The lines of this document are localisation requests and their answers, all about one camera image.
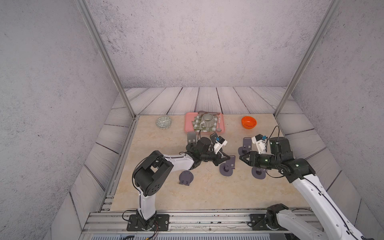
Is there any green checkered cloth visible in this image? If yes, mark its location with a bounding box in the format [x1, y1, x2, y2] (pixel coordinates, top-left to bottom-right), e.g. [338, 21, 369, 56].
[193, 115, 218, 132]

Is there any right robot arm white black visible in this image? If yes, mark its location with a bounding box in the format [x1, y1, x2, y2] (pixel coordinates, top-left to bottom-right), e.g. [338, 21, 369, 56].
[239, 137, 365, 240]

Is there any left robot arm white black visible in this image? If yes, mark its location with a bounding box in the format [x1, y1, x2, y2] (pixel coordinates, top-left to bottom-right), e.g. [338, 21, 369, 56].
[132, 134, 230, 228]

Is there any metal spoon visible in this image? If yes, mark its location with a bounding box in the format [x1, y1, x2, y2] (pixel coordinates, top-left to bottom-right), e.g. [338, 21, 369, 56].
[216, 115, 222, 133]

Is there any pink tray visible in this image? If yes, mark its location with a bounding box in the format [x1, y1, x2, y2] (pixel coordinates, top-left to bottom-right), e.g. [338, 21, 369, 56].
[184, 112, 226, 134]

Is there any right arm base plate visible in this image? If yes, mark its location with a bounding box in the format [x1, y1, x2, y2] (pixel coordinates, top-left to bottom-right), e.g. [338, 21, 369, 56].
[248, 213, 286, 231]

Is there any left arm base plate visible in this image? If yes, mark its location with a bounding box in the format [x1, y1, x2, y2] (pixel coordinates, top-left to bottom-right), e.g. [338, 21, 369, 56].
[127, 214, 170, 232]

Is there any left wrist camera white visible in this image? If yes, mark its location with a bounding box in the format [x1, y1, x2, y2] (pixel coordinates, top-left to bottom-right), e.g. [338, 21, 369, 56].
[214, 136, 228, 155]

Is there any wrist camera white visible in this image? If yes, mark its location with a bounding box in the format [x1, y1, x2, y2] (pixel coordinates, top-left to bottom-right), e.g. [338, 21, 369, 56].
[214, 136, 228, 155]
[251, 134, 268, 154]

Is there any green patterned dish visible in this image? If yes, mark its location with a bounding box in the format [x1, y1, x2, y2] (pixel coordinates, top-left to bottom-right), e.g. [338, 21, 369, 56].
[156, 116, 172, 130]

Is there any striped ceramic cup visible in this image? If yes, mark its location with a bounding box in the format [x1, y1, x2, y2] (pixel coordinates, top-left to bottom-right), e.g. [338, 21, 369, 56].
[200, 114, 215, 129]

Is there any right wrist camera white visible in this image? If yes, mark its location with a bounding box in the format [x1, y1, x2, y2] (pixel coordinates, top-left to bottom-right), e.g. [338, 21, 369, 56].
[251, 134, 268, 154]

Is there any brown wooden spoon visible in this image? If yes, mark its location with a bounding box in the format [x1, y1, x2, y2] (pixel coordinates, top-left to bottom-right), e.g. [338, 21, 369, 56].
[198, 111, 221, 116]

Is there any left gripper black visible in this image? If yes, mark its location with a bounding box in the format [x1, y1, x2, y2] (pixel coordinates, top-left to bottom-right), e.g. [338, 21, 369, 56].
[199, 149, 231, 167]

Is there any orange bowl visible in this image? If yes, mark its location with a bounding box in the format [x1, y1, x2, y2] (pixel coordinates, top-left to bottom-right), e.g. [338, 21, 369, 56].
[241, 116, 257, 130]

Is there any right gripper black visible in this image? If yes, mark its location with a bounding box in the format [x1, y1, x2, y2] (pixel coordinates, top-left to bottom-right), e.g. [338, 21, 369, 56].
[238, 150, 280, 171]

